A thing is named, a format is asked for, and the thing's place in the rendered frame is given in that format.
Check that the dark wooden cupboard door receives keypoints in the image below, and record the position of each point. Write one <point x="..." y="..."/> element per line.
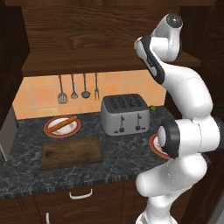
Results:
<point x="87" y="215"/>

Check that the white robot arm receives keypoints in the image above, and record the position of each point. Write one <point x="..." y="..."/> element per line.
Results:
<point x="189" y="96"/>

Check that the small green fruit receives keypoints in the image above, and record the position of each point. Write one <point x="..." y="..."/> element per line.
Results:
<point x="152" y="109"/>

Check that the dark wooden cutting board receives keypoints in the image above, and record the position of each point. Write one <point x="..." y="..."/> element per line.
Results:
<point x="71" y="153"/>

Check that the brown baguette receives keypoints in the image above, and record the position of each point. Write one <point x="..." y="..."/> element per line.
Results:
<point x="61" y="124"/>

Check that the small grey hanging turner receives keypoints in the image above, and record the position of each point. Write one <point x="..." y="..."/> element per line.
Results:
<point x="74" y="94"/>

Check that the grey slotted spatula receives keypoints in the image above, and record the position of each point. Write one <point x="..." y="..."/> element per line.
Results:
<point x="62" y="98"/>

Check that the dark wooden tall cabinet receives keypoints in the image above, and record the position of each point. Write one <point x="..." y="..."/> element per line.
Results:
<point x="214" y="43"/>

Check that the red-rimmed plate with baguette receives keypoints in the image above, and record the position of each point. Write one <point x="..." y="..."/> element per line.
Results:
<point x="68" y="128"/>

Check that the grey hanging ladle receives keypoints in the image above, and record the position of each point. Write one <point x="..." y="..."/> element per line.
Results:
<point x="85" y="93"/>

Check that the grey appliance side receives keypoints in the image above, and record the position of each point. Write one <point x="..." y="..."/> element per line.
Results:
<point x="8" y="137"/>

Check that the silver four-slot toaster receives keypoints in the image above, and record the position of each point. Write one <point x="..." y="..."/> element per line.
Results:
<point x="125" y="121"/>

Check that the red-rimmed white plate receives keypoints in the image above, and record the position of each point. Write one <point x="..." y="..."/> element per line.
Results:
<point x="154" y="145"/>

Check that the dark wooden drawer front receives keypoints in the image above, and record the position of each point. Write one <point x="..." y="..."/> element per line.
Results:
<point x="108" y="195"/>

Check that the dark wooden wall cabinet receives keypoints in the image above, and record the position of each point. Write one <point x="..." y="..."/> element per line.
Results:
<point x="87" y="32"/>

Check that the grey hanging meat fork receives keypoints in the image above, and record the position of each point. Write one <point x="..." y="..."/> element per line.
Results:
<point x="96" y="92"/>

